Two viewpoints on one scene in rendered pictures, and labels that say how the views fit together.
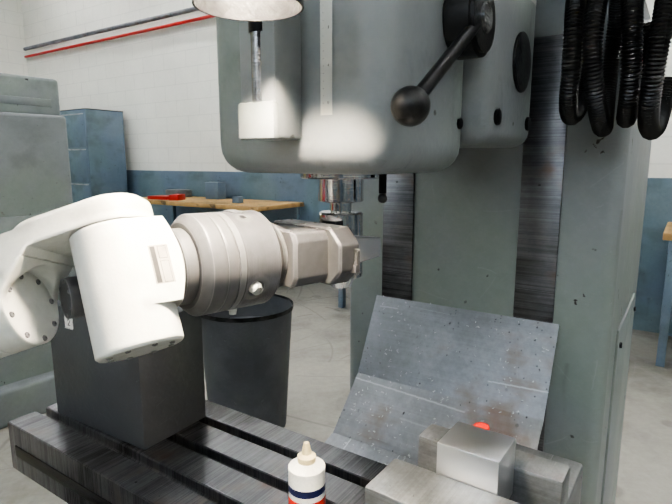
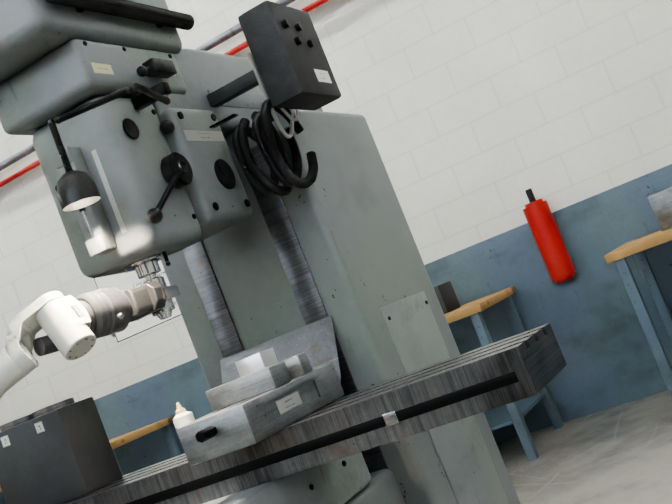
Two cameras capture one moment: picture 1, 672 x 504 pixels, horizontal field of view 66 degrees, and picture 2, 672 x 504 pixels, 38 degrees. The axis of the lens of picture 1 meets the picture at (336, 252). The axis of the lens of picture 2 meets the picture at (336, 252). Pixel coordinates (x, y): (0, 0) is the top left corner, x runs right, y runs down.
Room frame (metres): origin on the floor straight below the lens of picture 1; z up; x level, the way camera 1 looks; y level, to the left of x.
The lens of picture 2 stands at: (-1.40, -0.06, 1.05)
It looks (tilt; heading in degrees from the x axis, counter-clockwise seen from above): 4 degrees up; 351
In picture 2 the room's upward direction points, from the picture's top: 22 degrees counter-clockwise
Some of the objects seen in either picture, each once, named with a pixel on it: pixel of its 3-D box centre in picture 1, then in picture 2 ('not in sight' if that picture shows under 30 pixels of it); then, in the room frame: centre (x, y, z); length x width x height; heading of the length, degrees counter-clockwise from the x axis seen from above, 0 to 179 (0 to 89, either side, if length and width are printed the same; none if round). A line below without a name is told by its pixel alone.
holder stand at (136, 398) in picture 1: (126, 356); (51, 455); (0.79, 0.33, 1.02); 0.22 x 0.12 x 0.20; 58
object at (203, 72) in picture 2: not in sight; (214, 109); (0.97, -0.28, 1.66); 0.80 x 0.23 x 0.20; 146
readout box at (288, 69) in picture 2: not in sight; (293, 56); (0.62, -0.45, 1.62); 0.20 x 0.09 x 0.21; 146
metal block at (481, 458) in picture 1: (475, 468); (259, 369); (0.47, -0.14, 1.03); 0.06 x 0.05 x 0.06; 55
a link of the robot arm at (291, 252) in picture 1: (270, 257); (123, 308); (0.49, 0.06, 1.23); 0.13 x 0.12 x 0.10; 42
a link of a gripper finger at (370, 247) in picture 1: (360, 249); (167, 292); (0.53, -0.03, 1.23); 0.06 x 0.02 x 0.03; 132
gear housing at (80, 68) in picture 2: not in sight; (93, 91); (0.59, -0.03, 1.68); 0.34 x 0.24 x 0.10; 146
